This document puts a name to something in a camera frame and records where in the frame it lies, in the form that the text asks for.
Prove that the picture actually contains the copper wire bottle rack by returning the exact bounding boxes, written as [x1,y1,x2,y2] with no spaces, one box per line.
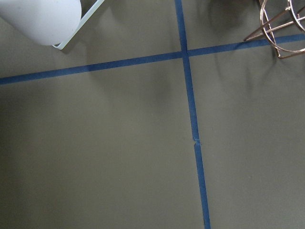
[244,0,305,59]

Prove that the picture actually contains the pink cup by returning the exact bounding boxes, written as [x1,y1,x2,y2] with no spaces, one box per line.
[0,0,81,45]

